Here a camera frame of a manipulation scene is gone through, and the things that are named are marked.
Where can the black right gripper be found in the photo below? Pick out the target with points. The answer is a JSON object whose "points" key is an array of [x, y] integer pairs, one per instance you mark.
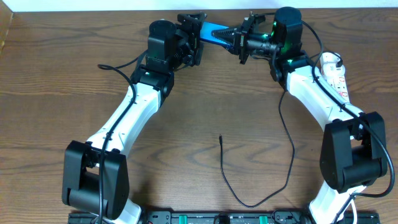
{"points": [[244, 40]]}

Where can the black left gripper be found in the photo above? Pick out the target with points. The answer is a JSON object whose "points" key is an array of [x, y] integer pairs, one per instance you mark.
{"points": [[195, 38]]}

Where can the blue screen Galaxy smartphone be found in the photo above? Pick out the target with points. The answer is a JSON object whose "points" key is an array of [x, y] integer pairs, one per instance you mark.
{"points": [[207, 34]]}

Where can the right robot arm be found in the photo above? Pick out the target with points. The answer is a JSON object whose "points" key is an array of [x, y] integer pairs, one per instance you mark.
{"points": [[354, 153]]}

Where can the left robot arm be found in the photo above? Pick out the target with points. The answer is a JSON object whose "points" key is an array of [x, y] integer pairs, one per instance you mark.
{"points": [[95, 175]]}

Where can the white power strip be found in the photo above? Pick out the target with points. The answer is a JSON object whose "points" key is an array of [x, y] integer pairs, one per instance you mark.
{"points": [[337, 83]]}

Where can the white USB wall charger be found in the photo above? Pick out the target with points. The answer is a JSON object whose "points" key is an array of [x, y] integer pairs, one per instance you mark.
{"points": [[330, 70]]}

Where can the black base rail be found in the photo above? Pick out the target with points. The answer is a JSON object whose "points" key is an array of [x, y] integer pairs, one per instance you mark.
{"points": [[278, 216]]}

